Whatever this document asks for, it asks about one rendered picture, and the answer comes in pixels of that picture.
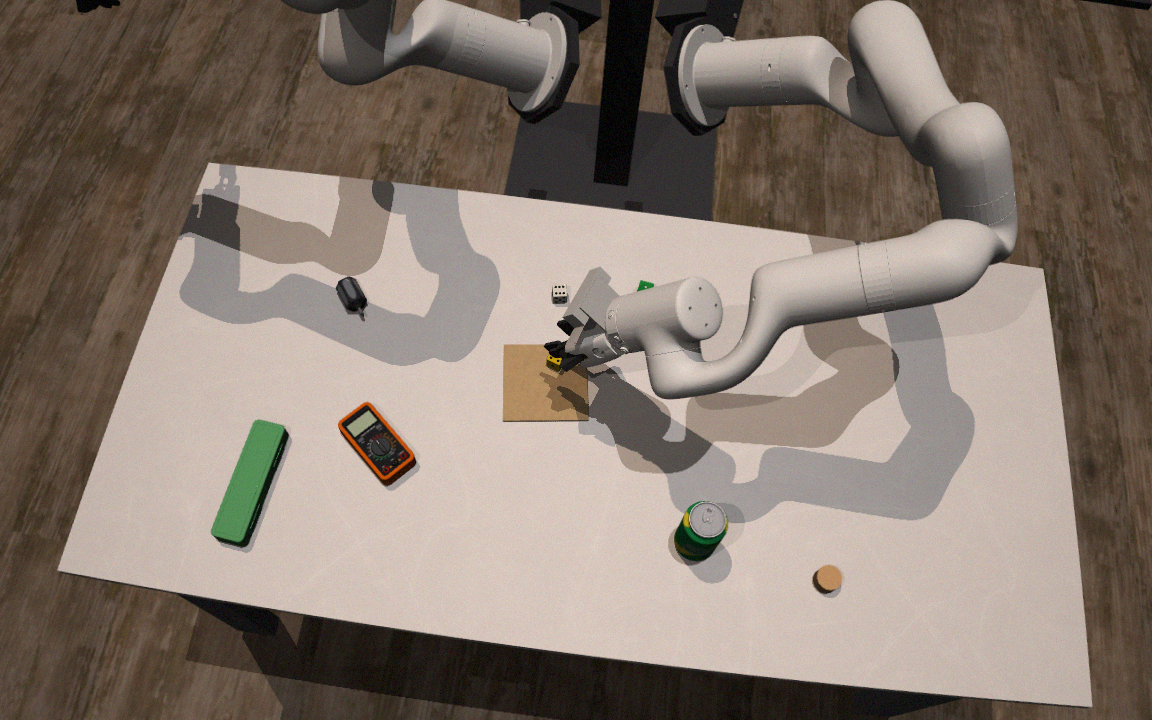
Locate green pencil case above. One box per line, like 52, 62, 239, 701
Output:
211, 419, 289, 547

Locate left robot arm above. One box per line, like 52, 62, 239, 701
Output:
563, 0, 1018, 399

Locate brown cylinder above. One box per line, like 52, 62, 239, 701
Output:
813, 564, 842, 594

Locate orange multimeter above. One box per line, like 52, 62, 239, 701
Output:
338, 402, 416, 485

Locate tan flat mat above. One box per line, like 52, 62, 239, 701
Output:
503, 344, 589, 422

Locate green soda can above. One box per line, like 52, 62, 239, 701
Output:
674, 501, 728, 561

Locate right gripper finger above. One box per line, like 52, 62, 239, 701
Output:
76, 0, 120, 13

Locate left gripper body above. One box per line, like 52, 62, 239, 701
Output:
564, 318, 624, 367

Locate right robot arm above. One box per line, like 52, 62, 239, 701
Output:
281, 0, 567, 112

